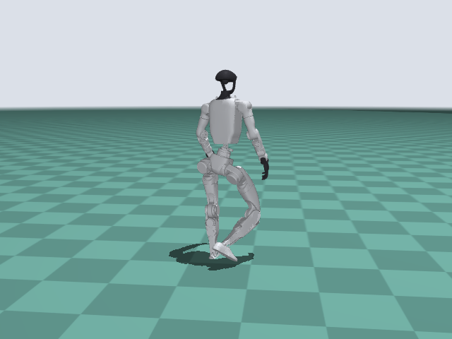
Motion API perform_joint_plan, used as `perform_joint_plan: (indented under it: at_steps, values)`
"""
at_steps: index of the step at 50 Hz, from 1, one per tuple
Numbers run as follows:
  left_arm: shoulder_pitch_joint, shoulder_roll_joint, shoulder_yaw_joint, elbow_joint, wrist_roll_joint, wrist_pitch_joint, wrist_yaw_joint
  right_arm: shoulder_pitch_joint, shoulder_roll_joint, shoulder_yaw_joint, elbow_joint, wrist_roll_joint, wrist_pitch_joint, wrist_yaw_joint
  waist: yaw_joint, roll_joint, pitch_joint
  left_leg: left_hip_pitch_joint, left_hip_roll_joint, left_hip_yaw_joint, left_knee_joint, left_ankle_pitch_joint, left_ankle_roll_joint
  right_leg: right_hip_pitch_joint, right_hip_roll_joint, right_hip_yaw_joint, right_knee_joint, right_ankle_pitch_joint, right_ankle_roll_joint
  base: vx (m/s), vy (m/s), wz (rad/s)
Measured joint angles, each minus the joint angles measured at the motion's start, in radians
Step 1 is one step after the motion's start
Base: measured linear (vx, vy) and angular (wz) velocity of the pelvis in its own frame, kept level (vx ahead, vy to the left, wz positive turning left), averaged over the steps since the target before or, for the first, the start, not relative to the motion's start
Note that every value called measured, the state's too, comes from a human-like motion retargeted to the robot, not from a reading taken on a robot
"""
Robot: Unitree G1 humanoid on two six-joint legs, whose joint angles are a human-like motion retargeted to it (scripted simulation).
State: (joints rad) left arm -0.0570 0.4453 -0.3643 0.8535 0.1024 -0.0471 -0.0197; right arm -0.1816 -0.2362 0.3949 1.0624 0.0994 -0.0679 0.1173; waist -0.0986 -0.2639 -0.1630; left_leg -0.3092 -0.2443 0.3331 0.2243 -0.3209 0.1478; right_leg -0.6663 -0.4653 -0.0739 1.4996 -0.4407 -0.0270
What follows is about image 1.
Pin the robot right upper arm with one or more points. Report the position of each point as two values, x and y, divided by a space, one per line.
245 108

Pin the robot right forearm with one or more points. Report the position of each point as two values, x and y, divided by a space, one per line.
260 150

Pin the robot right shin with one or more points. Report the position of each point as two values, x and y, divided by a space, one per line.
242 228

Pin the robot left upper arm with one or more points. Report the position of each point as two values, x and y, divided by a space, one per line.
203 122

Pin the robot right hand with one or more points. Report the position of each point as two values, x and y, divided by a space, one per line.
266 167

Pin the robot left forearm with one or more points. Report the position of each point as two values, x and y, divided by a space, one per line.
205 146

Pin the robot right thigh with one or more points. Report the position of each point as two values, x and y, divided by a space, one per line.
237 175

